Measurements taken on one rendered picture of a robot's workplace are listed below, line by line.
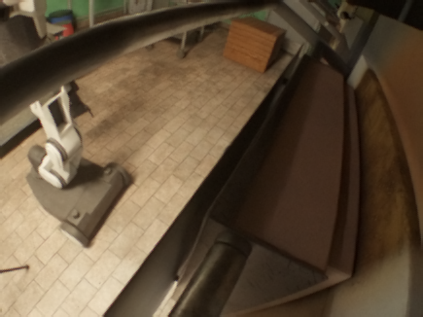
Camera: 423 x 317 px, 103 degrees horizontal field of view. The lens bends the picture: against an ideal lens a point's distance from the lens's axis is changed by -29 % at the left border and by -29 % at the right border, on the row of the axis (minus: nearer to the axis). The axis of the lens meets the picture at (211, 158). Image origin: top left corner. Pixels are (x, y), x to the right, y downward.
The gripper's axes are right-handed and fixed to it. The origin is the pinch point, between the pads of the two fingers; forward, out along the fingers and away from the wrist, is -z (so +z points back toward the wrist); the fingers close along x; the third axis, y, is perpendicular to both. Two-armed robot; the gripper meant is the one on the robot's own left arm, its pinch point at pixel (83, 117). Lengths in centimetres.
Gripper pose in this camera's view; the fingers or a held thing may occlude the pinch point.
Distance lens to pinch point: 142.9
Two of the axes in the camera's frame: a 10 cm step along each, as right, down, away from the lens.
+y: -3.9, -6.4, 6.7
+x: 9.0, -4.1, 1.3
